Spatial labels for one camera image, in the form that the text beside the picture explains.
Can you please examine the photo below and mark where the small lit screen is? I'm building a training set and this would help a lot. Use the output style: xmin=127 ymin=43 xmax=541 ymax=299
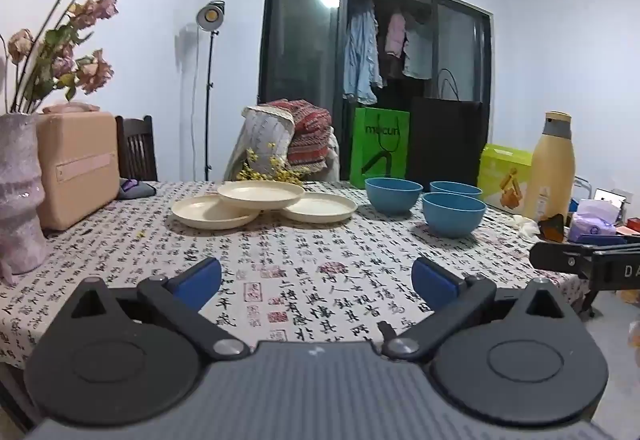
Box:
xmin=595 ymin=188 xmax=628 ymax=219

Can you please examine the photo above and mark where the green paper bag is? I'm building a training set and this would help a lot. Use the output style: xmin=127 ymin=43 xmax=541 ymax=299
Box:
xmin=349 ymin=107 xmax=411 ymax=189

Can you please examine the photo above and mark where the blue bowl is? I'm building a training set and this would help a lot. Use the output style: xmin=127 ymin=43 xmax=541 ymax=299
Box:
xmin=422 ymin=192 xmax=487 ymax=239
xmin=365 ymin=177 xmax=424 ymax=215
xmin=430 ymin=181 xmax=484 ymax=201

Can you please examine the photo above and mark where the white crumpled glove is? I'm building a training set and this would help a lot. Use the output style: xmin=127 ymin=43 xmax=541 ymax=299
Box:
xmin=512 ymin=215 xmax=541 ymax=239

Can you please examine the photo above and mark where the calligraphy printed tablecloth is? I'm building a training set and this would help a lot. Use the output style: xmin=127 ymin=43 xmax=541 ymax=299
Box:
xmin=0 ymin=180 xmax=588 ymax=371

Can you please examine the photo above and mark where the cream plate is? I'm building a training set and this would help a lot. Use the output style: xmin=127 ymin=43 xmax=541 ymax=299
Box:
xmin=281 ymin=192 xmax=358 ymax=223
xmin=217 ymin=180 xmax=306 ymax=211
xmin=171 ymin=195 xmax=261 ymax=231

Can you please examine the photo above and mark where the purple grey cloth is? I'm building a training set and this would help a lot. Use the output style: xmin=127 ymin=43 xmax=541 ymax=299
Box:
xmin=119 ymin=179 xmax=156 ymax=199

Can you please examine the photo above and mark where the brown wrapper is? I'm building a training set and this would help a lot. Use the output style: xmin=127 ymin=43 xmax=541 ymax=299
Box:
xmin=539 ymin=215 xmax=566 ymax=241

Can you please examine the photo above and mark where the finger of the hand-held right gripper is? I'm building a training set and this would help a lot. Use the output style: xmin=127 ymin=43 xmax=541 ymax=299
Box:
xmin=530 ymin=241 xmax=596 ymax=278

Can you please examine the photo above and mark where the purple tissue pack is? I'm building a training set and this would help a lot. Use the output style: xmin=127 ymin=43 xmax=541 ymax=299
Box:
xmin=570 ymin=212 xmax=619 ymax=243

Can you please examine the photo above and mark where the pink suitcase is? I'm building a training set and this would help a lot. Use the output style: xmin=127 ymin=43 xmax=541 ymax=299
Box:
xmin=36 ymin=102 xmax=121 ymax=231

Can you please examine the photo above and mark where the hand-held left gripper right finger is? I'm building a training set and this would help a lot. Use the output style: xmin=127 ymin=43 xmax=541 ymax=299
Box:
xmin=381 ymin=256 xmax=576 ymax=362

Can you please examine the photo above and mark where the yellow flower branch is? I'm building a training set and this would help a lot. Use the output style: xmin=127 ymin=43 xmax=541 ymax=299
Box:
xmin=236 ymin=142 xmax=305 ymax=185

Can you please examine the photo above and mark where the beige bottle with grey cap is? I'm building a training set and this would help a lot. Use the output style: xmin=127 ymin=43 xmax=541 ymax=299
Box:
xmin=522 ymin=111 xmax=576 ymax=223

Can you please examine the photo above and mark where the textured grey vase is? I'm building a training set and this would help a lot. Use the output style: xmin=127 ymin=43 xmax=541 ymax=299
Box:
xmin=0 ymin=114 xmax=48 ymax=283

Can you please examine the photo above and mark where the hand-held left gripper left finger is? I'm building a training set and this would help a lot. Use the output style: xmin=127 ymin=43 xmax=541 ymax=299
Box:
xmin=62 ymin=256 xmax=251 ymax=362

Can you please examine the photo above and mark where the studio light on stand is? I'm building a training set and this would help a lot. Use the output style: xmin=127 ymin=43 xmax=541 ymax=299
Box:
xmin=195 ymin=0 xmax=227 ymax=182

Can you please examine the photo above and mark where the dark sliding glass door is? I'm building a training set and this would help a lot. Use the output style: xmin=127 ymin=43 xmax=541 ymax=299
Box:
xmin=259 ymin=0 xmax=494 ymax=181

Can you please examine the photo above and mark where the dark wooden chair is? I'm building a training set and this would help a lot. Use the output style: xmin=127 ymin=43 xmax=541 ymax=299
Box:
xmin=115 ymin=116 xmax=159 ymax=182

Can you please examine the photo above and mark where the white garment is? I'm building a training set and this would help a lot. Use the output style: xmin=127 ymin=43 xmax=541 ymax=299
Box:
xmin=402 ymin=14 xmax=434 ymax=80

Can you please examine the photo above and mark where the pink garment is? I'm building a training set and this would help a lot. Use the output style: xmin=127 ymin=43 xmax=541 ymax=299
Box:
xmin=385 ymin=10 xmax=407 ymax=58

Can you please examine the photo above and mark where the yellow-green snack box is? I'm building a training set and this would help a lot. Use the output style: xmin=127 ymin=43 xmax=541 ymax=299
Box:
xmin=477 ymin=144 xmax=535 ymax=213

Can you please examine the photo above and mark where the black paper bag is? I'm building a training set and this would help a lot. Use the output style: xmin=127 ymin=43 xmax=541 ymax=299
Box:
xmin=407 ymin=68 xmax=485 ymax=189

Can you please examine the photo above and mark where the white quilted cushion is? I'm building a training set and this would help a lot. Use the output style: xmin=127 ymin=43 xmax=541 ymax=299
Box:
xmin=241 ymin=104 xmax=296 ymax=171

